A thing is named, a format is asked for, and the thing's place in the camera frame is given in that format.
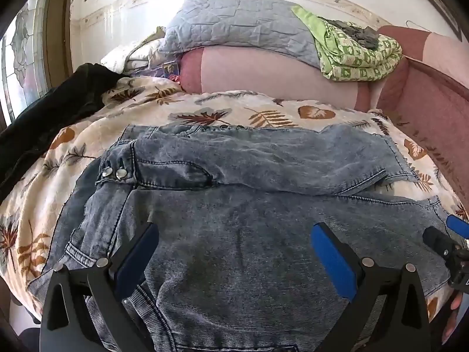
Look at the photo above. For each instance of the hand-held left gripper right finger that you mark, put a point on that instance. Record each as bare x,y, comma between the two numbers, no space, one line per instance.
333,260

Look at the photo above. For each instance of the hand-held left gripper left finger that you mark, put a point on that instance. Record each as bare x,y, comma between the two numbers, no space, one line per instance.
137,260

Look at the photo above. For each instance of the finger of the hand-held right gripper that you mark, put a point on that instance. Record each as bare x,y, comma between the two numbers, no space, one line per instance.
458,225
438,241

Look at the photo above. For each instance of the blue denim pants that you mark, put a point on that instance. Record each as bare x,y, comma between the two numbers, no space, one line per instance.
238,209

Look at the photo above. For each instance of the person's right hand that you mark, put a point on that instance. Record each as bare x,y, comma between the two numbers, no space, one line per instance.
452,319

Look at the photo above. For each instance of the black garment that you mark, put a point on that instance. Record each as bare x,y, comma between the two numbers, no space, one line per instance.
55,110

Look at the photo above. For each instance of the leaf print fleece blanket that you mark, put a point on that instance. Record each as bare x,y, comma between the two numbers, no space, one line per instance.
227,108

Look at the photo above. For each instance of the small colourful packet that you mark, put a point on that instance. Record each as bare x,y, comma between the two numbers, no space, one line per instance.
171,69

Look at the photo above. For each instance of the green patterned cloth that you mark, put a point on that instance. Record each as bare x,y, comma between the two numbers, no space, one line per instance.
351,62

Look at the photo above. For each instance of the white crumpled cloth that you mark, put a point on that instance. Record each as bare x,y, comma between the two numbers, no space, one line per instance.
141,53

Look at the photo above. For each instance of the dark grey cloth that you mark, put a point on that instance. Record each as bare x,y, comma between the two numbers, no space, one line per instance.
357,33

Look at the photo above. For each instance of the stained glass window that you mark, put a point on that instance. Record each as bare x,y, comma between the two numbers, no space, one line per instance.
22,55

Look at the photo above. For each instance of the grey quilted pillow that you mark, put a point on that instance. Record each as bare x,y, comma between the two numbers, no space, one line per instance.
234,22

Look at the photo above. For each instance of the wooden window frame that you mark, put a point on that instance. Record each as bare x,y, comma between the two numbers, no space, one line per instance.
60,29

